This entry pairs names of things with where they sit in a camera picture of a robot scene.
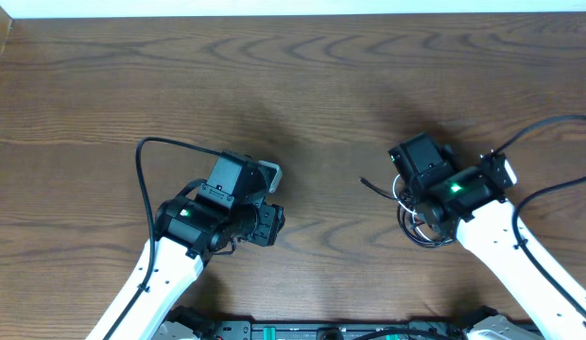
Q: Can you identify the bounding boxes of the black USB cable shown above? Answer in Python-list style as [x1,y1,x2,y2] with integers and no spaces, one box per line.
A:
[359,177,457,249]

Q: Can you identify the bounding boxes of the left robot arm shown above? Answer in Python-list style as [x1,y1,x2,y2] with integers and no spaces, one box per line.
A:
[89,151,284,339]

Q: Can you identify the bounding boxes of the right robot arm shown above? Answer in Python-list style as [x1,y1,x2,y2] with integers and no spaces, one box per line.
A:
[388,133,586,339]

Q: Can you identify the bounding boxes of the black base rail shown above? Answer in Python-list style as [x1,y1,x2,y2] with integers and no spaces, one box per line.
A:
[153,307,543,340]

